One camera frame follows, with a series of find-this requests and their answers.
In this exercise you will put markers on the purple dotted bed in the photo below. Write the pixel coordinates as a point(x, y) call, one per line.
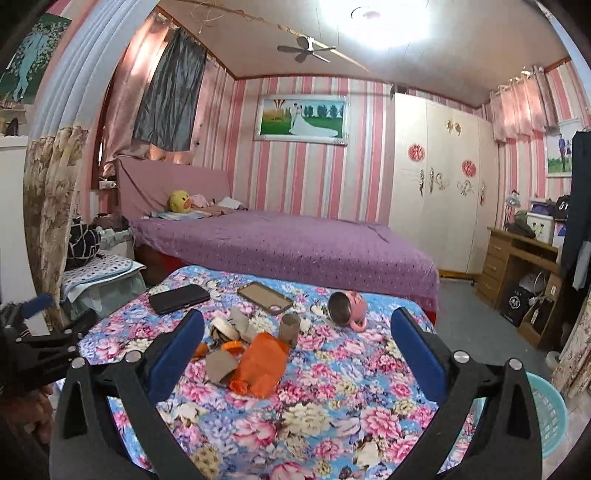
point(364, 257)

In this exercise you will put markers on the pink right curtain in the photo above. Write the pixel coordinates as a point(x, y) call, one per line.
point(523, 107)

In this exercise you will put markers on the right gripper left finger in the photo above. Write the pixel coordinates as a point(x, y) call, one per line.
point(85, 442)

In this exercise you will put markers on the pink headboard cover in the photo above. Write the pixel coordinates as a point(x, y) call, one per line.
point(144, 186)

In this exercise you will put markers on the yellow duck plush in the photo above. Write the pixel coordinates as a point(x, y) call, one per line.
point(179, 202)

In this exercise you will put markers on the brown paper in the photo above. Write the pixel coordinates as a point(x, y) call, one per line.
point(218, 365)

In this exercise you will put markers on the brown cardboard tube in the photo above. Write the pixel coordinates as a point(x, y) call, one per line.
point(290, 328)

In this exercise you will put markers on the black white patterned pillow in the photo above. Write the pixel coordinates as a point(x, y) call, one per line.
point(83, 244)

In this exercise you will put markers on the floral door curtain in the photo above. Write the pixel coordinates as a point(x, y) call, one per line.
point(52, 167)

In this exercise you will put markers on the ceiling fan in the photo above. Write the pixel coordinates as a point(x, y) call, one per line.
point(306, 47)

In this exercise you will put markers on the dotted cushioned stool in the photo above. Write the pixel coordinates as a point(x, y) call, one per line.
point(103, 285)

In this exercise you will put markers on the white tape roll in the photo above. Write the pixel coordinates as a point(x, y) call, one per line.
point(222, 331)

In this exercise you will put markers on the orange plastic bag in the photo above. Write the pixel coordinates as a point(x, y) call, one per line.
point(261, 367)

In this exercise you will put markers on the brown phone case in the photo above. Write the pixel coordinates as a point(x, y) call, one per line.
point(267, 299)

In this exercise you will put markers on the beige paper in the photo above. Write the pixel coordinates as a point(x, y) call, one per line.
point(246, 331)

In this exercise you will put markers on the small framed couple photo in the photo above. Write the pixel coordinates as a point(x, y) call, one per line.
point(559, 148)

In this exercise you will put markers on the white wardrobe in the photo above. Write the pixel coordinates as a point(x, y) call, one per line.
point(446, 183)

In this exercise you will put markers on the grey window curtain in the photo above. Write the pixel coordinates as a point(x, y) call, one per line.
point(166, 114)

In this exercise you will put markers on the floral blue pink bedsheet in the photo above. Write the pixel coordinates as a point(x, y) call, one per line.
point(347, 407)

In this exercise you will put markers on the orange bottle cap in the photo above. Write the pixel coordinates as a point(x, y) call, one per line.
point(235, 348)

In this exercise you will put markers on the pink metal mug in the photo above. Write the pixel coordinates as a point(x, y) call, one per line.
point(348, 309)

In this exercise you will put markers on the black hanging coat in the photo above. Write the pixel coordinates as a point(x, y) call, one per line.
point(578, 220)

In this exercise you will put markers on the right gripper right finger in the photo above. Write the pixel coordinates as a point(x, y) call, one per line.
point(449, 379)

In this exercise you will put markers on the wooden desk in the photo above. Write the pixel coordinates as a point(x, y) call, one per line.
point(521, 280)

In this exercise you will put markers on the white storage box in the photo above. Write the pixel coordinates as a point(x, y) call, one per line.
point(542, 226)

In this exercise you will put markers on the person's left hand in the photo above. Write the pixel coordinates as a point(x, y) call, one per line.
point(34, 410)

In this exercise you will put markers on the teal plastic laundry basket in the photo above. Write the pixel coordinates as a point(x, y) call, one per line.
point(547, 412)

